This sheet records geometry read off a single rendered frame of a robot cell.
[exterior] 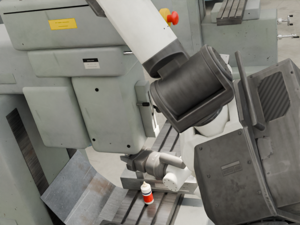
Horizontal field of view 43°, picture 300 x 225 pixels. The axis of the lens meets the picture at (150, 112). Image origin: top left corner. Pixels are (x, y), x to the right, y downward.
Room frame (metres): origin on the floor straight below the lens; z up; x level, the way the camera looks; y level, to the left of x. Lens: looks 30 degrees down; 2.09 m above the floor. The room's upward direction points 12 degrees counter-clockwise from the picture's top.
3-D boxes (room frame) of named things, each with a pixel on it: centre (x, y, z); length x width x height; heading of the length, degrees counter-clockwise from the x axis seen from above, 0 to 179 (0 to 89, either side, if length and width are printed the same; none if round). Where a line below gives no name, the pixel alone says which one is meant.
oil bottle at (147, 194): (1.23, 0.08, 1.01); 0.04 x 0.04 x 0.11
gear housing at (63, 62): (1.22, 0.14, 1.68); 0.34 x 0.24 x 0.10; 64
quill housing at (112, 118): (1.20, 0.11, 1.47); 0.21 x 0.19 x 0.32; 154
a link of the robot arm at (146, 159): (1.13, 0.04, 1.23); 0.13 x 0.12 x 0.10; 135
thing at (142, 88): (1.15, 0.01, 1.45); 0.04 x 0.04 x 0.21; 64
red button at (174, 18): (1.09, -0.12, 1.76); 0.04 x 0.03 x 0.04; 154
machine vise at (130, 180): (1.34, 0.00, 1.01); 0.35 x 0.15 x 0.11; 66
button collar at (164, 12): (1.10, -0.10, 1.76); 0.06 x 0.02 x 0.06; 154
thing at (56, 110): (1.28, 0.28, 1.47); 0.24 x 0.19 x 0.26; 154
